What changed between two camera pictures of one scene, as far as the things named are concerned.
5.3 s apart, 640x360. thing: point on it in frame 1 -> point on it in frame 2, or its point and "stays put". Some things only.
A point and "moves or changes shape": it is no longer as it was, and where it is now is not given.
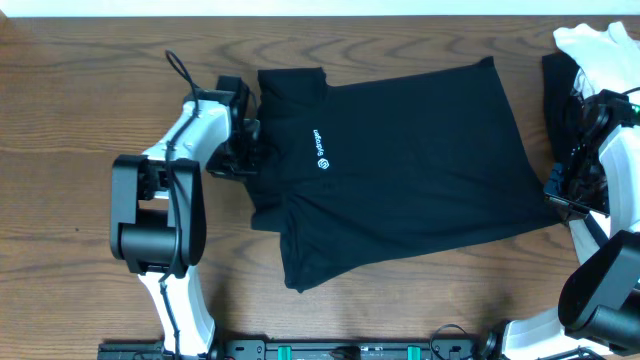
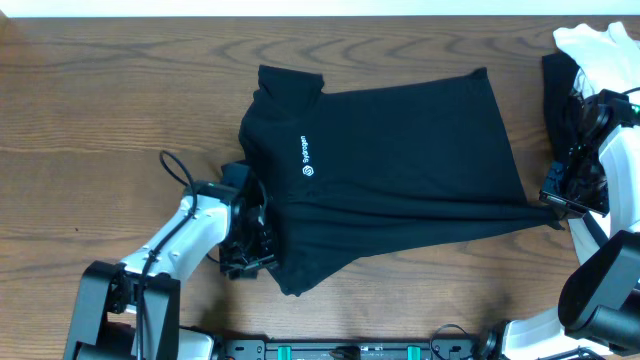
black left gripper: x=245 y=145 -> x=257 y=245
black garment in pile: x=562 y=109 stays put
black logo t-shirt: x=389 y=170 moves or changes shape
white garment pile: x=607 y=60 stays put
